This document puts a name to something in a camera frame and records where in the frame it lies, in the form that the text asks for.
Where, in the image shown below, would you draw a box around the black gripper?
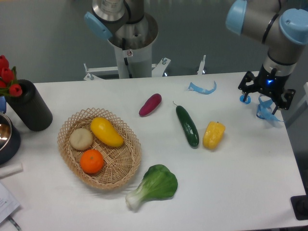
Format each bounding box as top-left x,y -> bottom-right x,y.
238,67 -> 296,115

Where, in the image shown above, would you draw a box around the yellow bell pepper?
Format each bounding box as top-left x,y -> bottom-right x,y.
203,121 -> 226,150

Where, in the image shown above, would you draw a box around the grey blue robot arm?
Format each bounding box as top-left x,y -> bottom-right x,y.
84,0 -> 308,110

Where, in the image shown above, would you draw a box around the blue tape tangle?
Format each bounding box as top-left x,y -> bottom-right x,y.
239,94 -> 284,123

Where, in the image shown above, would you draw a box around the blue tape strip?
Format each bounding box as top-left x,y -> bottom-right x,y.
187,81 -> 217,95

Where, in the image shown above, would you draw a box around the green cucumber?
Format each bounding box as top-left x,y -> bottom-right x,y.
173,102 -> 200,149

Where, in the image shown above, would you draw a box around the purple sweet potato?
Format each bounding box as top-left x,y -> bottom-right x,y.
139,93 -> 162,117

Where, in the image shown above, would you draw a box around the black clamp block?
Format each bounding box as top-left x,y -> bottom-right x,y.
290,195 -> 308,220

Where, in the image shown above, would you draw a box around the green bok choy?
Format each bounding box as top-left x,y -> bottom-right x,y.
125,164 -> 178,211

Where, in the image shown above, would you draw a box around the woven wicker basket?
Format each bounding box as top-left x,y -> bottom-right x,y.
58,108 -> 141,190

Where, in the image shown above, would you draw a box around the yellow mango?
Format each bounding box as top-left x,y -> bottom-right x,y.
90,117 -> 124,147

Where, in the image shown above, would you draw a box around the orange tangerine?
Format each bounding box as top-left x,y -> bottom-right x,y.
79,149 -> 104,174

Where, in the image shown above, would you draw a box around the beige round bun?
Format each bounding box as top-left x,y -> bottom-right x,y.
69,128 -> 93,150

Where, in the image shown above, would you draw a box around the black cylindrical vase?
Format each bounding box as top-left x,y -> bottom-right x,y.
5,79 -> 53,131

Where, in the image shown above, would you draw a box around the red tulip flowers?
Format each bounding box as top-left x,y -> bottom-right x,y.
0,55 -> 23,97

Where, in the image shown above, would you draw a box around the dark metal pot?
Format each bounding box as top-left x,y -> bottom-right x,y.
0,113 -> 21,165

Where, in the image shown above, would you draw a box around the white paper roll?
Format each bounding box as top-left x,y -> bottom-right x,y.
0,163 -> 23,179

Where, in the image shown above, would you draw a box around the white paper sheet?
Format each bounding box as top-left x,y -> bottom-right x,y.
0,183 -> 20,222

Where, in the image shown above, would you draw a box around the pen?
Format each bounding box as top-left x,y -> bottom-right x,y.
8,216 -> 22,231

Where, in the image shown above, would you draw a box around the white metal base frame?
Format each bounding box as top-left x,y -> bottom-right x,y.
84,55 -> 207,81

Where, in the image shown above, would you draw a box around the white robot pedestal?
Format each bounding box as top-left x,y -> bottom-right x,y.
109,13 -> 158,79

